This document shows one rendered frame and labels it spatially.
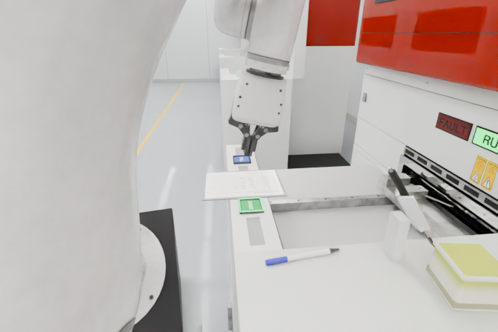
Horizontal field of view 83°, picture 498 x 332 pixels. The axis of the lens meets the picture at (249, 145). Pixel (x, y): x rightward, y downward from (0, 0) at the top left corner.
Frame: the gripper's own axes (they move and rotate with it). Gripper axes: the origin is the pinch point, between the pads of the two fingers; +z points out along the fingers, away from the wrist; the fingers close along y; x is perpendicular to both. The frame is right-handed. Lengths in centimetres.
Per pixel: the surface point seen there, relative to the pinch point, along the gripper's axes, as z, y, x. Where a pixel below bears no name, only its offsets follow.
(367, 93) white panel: -10, -57, -61
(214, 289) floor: 112, -10, -63
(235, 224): 15.9, 0.3, 6.1
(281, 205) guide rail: 24.3, -17.5, -16.9
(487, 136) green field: -11, -57, -1
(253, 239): 15.7, -3.0, 10.9
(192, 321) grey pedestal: 31.6, 6.4, 16.8
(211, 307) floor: 112, -9, -51
